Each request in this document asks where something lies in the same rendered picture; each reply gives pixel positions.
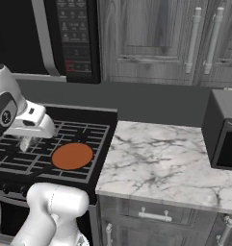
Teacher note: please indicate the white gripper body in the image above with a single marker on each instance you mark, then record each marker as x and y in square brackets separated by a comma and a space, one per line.
[34, 128]

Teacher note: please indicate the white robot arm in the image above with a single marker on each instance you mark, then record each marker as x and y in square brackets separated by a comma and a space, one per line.
[53, 205]

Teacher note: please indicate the orange saucepan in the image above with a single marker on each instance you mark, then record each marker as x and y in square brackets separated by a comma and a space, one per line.
[72, 156]

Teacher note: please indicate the black stove with grates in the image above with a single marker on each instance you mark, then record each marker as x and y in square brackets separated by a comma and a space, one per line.
[98, 134]

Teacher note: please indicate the black stove knob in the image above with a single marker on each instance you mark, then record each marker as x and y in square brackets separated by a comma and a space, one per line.
[6, 188]

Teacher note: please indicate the black microwave oven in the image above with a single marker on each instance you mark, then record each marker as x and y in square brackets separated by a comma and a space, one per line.
[79, 38]

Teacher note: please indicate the grey wooden base cupboard door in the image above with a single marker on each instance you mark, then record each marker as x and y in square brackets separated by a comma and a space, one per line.
[213, 230]
[136, 235]

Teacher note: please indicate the grey wooden drawer front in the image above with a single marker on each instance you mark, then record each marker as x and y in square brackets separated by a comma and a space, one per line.
[185, 216]

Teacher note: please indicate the black toaster oven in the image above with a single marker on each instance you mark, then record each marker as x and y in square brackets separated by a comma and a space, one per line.
[221, 128]

